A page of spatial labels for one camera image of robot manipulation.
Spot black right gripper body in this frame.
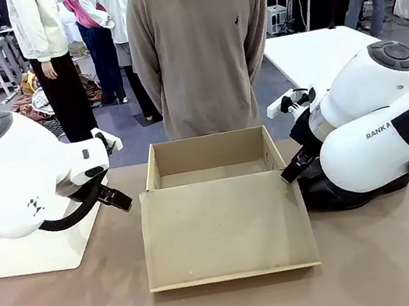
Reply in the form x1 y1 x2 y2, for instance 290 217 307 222
284 105 328 161

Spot black leather shoe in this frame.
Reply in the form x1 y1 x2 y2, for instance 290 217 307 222
294 148 409 219

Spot brown cardboard shoe box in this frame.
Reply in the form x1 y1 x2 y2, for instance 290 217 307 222
124 118 322 296

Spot white plastic storage box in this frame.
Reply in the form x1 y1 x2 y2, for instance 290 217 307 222
0 176 123 283

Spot large white table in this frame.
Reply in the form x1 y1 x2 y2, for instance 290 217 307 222
259 12 409 110

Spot white plastic crate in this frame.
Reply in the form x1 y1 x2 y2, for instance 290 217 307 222
265 2 292 37

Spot person in beige sweater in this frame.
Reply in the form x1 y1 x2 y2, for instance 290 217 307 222
120 0 292 147

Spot pile of patterned fabric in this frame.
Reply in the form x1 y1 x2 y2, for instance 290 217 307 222
8 58 106 124

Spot person in pink top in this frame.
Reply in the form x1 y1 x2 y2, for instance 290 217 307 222
60 0 129 112

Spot person white jacket black trousers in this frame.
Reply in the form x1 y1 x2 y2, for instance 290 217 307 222
5 0 102 151

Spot figure in white shirt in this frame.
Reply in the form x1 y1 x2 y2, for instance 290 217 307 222
78 0 165 131

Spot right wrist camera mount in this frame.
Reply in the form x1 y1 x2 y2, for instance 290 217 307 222
263 84 321 123

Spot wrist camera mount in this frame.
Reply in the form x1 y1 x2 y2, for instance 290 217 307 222
263 84 321 123
89 123 125 156

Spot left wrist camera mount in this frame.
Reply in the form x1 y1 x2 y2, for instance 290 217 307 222
89 123 125 156

